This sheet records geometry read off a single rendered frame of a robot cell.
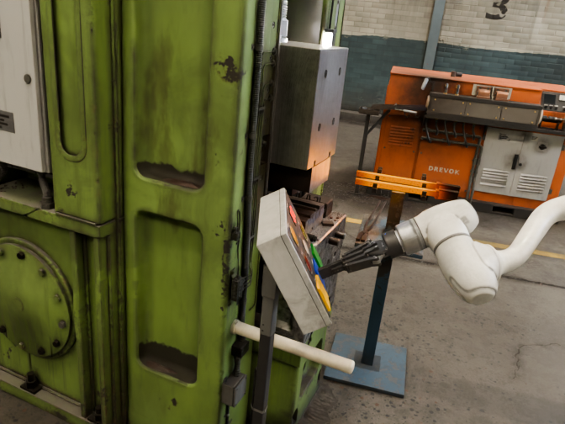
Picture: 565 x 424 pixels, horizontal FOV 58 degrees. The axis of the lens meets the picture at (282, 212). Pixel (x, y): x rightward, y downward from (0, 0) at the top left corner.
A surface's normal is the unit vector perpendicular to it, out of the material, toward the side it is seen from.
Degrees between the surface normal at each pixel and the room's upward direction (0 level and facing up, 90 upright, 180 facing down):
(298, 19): 90
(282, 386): 89
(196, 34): 89
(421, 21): 90
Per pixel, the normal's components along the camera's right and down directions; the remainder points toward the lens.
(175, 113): -0.41, 0.28
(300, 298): 0.01, 0.37
